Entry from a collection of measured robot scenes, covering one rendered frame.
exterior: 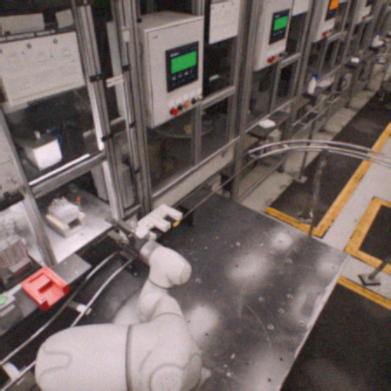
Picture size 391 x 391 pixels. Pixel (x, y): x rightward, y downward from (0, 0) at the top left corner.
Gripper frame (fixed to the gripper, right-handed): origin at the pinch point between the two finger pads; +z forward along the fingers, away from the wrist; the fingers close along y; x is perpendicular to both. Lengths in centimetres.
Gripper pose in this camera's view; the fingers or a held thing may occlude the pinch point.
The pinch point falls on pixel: (112, 228)
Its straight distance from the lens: 147.5
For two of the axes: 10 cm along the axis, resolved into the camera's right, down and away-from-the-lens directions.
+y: 0.1, -7.9, -6.2
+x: -6.1, 4.8, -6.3
